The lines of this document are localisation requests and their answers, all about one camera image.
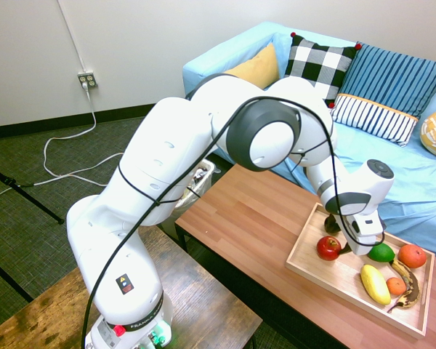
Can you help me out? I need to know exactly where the dark avocado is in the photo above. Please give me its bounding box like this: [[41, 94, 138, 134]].
[[324, 217, 343, 234]]

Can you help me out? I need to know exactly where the dark rustic wooden table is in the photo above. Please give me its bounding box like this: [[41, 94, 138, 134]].
[[0, 223, 263, 349]]

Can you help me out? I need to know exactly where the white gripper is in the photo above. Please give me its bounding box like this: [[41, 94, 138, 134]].
[[326, 212, 387, 256]]

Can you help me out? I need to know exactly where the reddish wooden coffee table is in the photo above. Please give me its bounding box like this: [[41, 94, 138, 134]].
[[174, 163, 436, 349]]

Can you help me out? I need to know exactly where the red apple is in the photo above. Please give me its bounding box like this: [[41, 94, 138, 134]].
[[316, 236, 342, 262]]

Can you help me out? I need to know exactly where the overripe spotted banana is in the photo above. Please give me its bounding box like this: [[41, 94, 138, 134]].
[[387, 258, 421, 314]]

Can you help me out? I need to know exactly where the black white checkered pillow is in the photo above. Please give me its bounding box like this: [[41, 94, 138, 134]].
[[283, 31, 363, 107]]

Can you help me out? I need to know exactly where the blue striped pillow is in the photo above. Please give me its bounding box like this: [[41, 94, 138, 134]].
[[339, 42, 436, 119]]

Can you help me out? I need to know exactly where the light wooden tray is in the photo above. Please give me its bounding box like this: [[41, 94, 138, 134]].
[[284, 201, 436, 340]]

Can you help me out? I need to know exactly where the white trash bin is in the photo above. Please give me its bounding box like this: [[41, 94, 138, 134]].
[[159, 159, 217, 239]]

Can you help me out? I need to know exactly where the white wall cable conduit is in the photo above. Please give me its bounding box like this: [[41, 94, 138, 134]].
[[56, 0, 86, 73]]

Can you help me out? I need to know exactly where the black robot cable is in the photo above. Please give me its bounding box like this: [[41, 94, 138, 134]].
[[80, 96, 386, 349]]

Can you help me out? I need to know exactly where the white navy striped pillow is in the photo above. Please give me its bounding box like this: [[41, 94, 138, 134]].
[[328, 92, 419, 148]]

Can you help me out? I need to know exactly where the wall power outlet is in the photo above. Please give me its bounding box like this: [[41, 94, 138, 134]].
[[77, 71, 99, 90]]

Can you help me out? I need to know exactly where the large orange fruit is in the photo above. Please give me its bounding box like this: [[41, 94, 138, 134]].
[[397, 244, 428, 269]]

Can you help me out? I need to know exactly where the light blue sofa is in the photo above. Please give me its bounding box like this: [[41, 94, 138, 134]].
[[182, 20, 436, 262]]

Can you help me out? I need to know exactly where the black tripod stand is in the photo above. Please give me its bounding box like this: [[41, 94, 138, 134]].
[[0, 161, 65, 303]]

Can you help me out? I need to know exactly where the small orange fruit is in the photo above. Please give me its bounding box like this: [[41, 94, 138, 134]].
[[386, 276, 407, 296]]

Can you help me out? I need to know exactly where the mustard yellow pillow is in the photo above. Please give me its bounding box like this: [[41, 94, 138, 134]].
[[223, 42, 280, 90]]

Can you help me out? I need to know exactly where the white power cord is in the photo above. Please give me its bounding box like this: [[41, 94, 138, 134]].
[[0, 84, 125, 201]]

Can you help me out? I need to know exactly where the green lime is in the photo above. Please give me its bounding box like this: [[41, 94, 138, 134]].
[[366, 242, 396, 263]]

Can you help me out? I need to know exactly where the yellow mango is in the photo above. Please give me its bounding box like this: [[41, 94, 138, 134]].
[[360, 263, 392, 305]]

